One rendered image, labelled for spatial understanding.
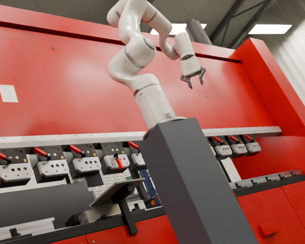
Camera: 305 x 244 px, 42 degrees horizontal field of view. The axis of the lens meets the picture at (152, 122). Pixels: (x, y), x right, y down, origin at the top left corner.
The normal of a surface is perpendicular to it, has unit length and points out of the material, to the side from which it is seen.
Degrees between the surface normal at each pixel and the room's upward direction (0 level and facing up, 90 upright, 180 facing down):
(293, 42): 90
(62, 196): 90
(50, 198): 90
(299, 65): 90
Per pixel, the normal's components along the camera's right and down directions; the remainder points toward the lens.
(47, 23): 0.58, -0.54
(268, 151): -0.73, 0.01
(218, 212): 0.40, -0.52
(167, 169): -0.83, 0.13
